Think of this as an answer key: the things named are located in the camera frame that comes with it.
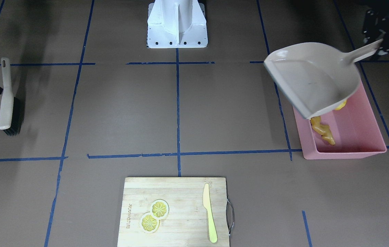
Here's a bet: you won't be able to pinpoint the upper lemon slice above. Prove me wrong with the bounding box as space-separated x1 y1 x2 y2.
150 199 169 220

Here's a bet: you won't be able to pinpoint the lower lemon slice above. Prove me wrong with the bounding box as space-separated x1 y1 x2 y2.
139 212 160 234

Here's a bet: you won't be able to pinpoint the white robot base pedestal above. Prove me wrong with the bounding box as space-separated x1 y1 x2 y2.
146 0 208 49

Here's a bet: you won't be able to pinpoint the metal cutting board handle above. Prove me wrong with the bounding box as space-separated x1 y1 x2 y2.
226 197 235 237

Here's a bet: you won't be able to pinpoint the bamboo cutting board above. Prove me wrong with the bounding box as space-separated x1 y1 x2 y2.
117 177 230 247

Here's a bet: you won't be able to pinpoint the tan toy ginger root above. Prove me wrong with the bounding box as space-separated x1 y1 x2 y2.
310 116 336 145

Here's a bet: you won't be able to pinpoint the beige hand brush black bristles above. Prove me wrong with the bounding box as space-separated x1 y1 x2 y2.
0 57 21 136

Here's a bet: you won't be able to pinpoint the beige plastic dustpan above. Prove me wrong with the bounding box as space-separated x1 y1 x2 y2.
264 39 382 119

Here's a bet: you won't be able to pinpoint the pink plastic bin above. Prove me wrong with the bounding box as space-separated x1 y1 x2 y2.
294 85 387 160

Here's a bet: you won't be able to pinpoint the lemon slice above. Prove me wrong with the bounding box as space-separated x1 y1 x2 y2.
150 199 169 220
139 212 160 234

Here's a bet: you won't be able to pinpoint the yellow-green plastic knife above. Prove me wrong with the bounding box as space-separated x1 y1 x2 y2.
202 183 218 244

